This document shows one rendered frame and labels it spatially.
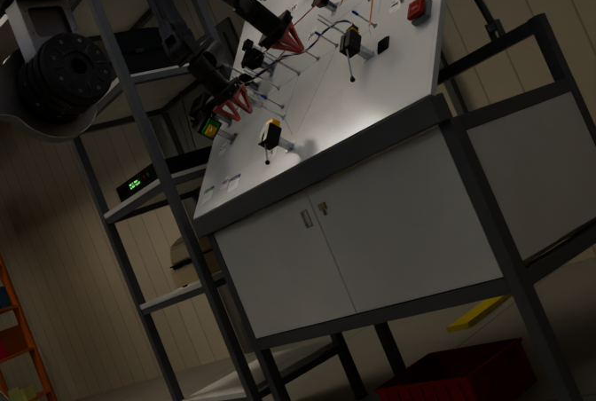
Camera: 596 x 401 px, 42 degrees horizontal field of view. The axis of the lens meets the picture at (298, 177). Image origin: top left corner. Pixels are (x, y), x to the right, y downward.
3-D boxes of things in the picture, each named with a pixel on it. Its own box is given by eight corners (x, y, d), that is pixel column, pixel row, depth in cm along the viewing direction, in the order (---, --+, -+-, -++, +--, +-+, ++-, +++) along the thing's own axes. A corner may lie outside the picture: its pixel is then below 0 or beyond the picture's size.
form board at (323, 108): (197, 221, 271) (192, 219, 270) (254, 2, 319) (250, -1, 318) (435, 97, 181) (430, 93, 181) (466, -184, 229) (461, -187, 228)
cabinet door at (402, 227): (501, 278, 182) (435, 126, 185) (355, 314, 224) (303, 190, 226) (507, 274, 184) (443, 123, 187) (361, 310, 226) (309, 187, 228)
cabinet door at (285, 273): (356, 313, 225) (304, 189, 227) (255, 339, 266) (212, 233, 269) (360, 311, 226) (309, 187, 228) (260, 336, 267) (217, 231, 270)
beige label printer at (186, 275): (205, 279, 279) (184, 229, 281) (175, 291, 295) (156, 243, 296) (264, 253, 300) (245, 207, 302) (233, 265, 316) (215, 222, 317)
